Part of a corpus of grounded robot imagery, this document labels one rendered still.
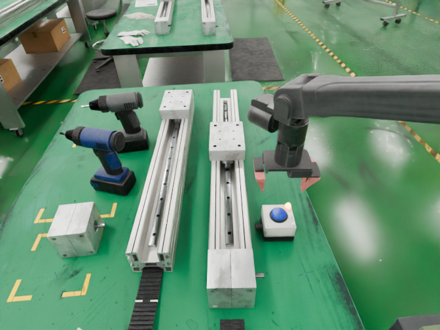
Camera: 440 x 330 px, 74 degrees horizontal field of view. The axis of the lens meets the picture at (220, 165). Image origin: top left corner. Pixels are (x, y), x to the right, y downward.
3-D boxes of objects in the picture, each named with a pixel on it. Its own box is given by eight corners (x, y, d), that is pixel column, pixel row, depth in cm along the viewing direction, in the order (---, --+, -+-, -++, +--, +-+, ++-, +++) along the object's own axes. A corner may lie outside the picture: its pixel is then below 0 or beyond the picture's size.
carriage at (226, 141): (244, 166, 92) (245, 149, 87) (209, 167, 92) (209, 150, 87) (241, 137, 104) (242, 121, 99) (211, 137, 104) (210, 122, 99)
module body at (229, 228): (251, 270, 71) (252, 251, 66) (209, 271, 71) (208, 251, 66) (236, 107, 132) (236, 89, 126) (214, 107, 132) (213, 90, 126)
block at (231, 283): (264, 308, 64) (268, 287, 58) (209, 308, 64) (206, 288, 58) (260, 270, 71) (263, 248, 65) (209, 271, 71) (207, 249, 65)
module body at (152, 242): (173, 271, 71) (168, 252, 66) (133, 272, 72) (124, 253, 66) (194, 107, 132) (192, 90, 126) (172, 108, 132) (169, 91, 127)
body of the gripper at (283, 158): (261, 156, 67) (264, 129, 62) (306, 155, 67) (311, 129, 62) (264, 175, 62) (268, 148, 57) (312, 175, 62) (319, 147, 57)
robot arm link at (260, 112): (290, 101, 49) (319, 81, 53) (239, 80, 55) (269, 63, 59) (283, 154, 57) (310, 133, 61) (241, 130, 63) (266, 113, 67)
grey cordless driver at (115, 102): (152, 149, 109) (140, 96, 95) (97, 157, 106) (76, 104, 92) (151, 138, 115) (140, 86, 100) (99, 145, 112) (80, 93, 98)
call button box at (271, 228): (293, 241, 77) (296, 226, 73) (256, 242, 77) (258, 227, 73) (288, 217, 83) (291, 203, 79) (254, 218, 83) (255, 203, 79)
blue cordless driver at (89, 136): (129, 198, 90) (110, 141, 76) (74, 187, 95) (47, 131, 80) (141, 181, 96) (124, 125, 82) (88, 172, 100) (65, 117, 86)
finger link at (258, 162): (251, 181, 73) (253, 152, 67) (279, 181, 73) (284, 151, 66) (253, 201, 68) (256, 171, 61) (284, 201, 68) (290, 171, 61)
